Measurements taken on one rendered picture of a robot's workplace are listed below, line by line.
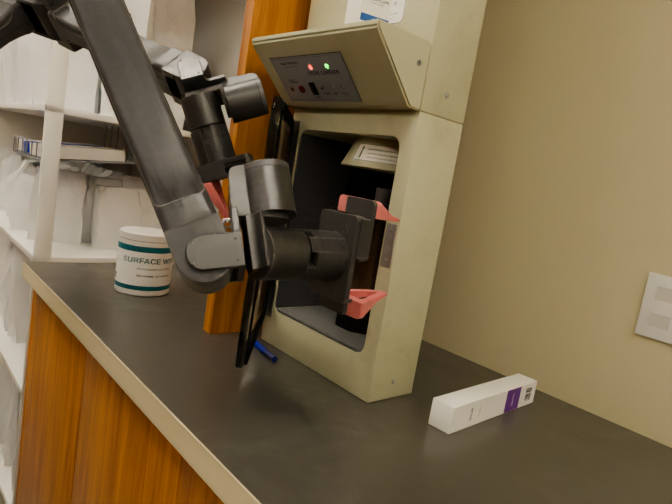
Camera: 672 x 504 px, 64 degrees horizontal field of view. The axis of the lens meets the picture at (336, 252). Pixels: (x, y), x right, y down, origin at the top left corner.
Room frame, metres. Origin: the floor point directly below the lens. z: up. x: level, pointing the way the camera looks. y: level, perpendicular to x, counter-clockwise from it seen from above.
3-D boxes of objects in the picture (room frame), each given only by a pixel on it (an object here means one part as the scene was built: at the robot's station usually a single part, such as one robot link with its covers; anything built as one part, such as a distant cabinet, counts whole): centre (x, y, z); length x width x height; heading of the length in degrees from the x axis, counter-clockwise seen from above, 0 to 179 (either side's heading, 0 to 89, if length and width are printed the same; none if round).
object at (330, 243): (0.61, 0.02, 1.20); 0.07 x 0.07 x 0.10; 42
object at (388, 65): (0.91, 0.06, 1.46); 0.32 x 0.11 x 0.10; 42
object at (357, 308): (0.65, -0.04, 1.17); 0.09 x 0.07 x 0.07; 132
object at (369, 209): (0.65, -0.04, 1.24); 0.09 x 0.07 x 0.07; 132
